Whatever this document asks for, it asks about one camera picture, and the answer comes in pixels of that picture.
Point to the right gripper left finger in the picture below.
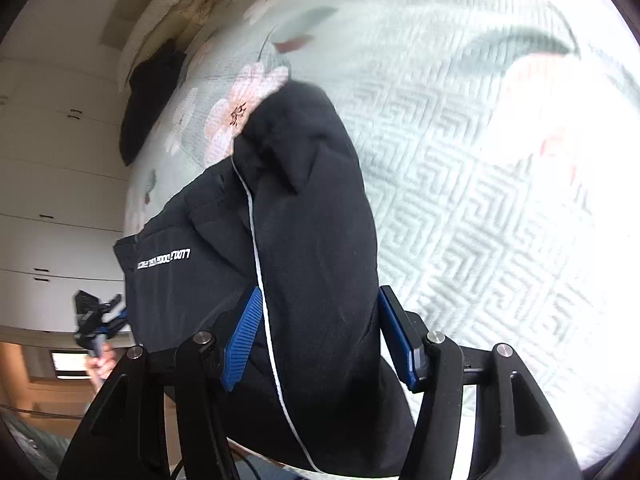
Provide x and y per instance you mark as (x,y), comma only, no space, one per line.
(238,329)

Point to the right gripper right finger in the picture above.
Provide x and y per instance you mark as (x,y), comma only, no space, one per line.
(403,332)

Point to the black jacket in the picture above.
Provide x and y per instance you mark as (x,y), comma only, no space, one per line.
(286,212)

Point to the person's left hand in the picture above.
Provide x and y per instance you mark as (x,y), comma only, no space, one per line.
(100,367)

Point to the white wardrobe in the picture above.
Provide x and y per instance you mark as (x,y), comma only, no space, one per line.
(63,193)

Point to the folded black garment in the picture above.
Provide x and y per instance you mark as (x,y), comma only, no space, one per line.
(152,83)

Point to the floral green bed quilt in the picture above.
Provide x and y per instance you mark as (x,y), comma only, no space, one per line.
(499,143)

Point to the white lace pillow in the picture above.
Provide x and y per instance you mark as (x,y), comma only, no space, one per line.
(149,19)

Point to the beige folded blanket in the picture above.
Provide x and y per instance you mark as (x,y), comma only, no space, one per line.
(196,11)

